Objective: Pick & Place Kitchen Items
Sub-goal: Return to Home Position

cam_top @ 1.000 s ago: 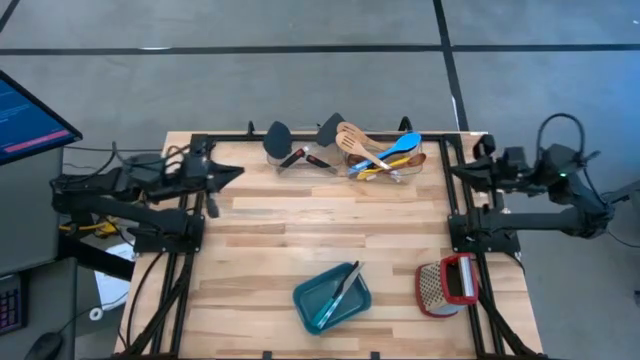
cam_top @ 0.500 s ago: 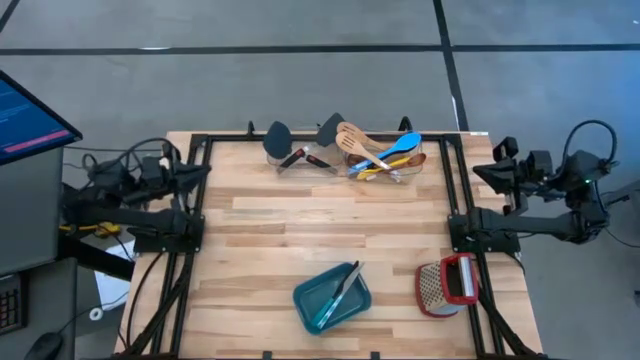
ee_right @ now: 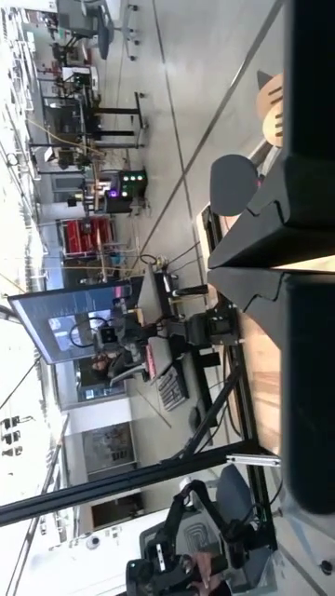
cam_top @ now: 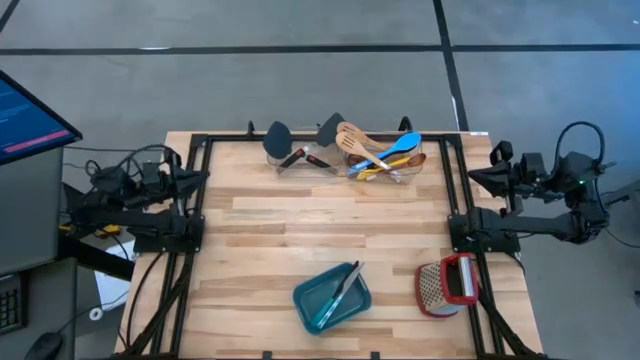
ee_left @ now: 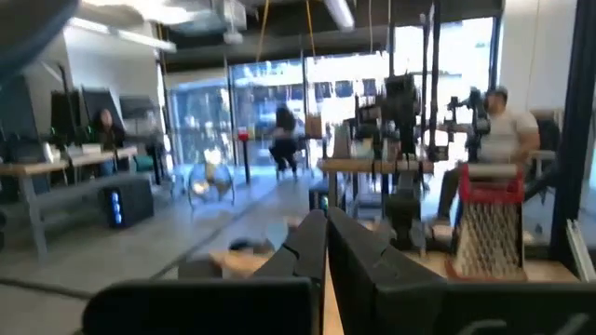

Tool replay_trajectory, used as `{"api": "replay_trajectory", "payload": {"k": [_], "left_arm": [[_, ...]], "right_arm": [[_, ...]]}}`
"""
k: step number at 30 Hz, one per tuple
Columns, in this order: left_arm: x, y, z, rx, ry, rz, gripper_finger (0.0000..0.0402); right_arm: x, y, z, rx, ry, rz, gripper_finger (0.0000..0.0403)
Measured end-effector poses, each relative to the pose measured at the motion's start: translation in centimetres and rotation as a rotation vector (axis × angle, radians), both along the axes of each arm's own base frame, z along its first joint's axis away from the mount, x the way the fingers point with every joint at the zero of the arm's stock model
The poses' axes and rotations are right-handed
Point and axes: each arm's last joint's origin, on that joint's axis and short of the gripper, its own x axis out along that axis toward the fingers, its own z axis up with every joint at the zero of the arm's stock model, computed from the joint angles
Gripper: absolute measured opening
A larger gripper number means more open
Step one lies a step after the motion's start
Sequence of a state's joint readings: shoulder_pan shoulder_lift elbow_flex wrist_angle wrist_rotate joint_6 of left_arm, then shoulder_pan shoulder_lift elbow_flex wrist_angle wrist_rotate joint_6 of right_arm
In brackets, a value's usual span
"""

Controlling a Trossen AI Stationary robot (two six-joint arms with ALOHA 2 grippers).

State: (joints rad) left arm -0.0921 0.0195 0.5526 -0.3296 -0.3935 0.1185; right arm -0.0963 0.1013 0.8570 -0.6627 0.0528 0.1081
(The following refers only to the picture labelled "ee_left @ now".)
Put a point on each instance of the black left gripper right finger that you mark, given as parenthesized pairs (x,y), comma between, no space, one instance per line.
(419,307)

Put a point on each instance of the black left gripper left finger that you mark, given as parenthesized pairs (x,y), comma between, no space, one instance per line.
(209,312)

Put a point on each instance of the black background robot arm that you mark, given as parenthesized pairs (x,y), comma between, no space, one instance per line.
(472,116)
(401,107)

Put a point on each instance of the red and steel box grater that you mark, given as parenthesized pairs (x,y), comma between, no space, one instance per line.
(489,232)

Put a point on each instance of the black computer tower blue lights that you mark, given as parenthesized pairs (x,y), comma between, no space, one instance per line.
(128,202)

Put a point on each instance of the background wooden table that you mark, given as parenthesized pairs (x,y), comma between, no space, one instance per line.
(372,166)

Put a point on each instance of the teal background chair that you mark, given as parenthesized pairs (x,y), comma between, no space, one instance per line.
(144,163)

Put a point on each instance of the person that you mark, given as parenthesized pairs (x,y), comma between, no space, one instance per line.
(507,135)
(284,139)
(108,135)

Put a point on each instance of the brown cardboard box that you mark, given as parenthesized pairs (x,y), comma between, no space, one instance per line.
(314,126)

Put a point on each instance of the dark patterned chair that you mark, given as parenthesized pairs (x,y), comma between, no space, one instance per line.
(548,132)

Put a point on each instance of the black vertical background pole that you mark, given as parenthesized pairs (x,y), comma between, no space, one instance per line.
(435,79)

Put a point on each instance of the grey desk with wooden top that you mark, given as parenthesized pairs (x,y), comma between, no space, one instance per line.
(28,170)

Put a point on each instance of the white ceiling tube light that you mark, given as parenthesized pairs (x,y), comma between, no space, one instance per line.
(121,35)
(340,14)

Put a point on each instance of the black post with red top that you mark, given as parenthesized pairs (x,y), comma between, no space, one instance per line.
(243,153)

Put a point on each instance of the black aluminium table frame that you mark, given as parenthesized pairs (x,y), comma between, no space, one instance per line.
(575,116)

